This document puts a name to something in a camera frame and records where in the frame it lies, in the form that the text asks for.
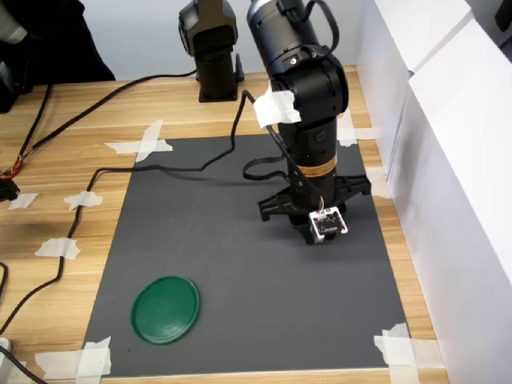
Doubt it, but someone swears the thin black cable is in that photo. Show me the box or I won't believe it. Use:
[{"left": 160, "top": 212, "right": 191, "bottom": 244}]
[{"left": 11, "top": 82, "right": 55, "bottom": 166}]

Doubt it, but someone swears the round green lid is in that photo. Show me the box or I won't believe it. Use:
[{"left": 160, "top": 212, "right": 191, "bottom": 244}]
[{"left": 130, "top": 274, "right": 201, "bottom": 346}]

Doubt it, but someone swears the black cloth bundle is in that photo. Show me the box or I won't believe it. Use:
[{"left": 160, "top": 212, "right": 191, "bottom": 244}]
[{"left": 0, "top": 0, "right": 118, "bottom": 86}]

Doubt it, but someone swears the white tape strip over cable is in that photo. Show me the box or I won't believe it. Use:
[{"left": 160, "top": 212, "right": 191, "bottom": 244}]
[
  {"left": 34, "top": 236, "right": 81, "bottom": 261},
  {"left": 63, "top": 190, "right": 104, "bottom": 212}
]

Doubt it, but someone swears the white tape cross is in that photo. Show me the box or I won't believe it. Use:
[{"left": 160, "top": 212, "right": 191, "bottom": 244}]
[
  {"left": 34, "top": 335, "right": 114, "bottom": 382},
  {"left": 104, "top": 118, "right": 174, "bottom": 163},
  {"left": 373, "top": 322, "right": 447, "bottom": 384},
  {"left": 337, "top": 107, "right": 378, "bottom": 149}
]

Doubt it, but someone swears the small white tape strip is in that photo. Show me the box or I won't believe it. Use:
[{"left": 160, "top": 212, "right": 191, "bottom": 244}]
[{"left": 7, "top": 192, "right": 40, "bottom": 211}]

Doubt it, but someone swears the white tape at partition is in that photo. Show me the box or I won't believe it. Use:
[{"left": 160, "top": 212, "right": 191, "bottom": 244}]
[{"left": 365, "top": 166, "right": 395, "bottom": 200}]

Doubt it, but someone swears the black cable connector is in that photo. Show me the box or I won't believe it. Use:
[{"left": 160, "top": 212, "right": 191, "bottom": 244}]
[{"left": 0, "top": 178, "right": 21, "bottom": 202}]

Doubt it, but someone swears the black camera cable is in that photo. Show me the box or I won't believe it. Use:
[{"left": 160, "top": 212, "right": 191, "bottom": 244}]
[{"left": 0, "top": 90, "right": 321, "bottom": 335}]

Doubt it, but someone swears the black braided base cable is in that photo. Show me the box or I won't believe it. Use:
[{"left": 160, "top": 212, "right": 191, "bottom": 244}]
[{"left": 0, "top": 69, "right": 199, "bottom": 179}]

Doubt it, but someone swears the dark grey mat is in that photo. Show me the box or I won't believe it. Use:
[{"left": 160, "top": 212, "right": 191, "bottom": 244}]
[{"left": 82, "top": 134, "right": 411, "bottom": 379}]

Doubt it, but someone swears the white partition box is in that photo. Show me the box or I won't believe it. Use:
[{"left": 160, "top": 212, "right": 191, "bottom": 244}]
[
  {"left": 385, "top": 15, "right": 512, "bottom": 384},
  {"left": 354, "top": 0, "right": 474, "bottom": 190}
]

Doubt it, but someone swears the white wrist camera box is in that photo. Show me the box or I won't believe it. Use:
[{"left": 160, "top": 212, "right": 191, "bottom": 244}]
[{"left": 308, "top": 204, "right": 350, "bottom": 242}]

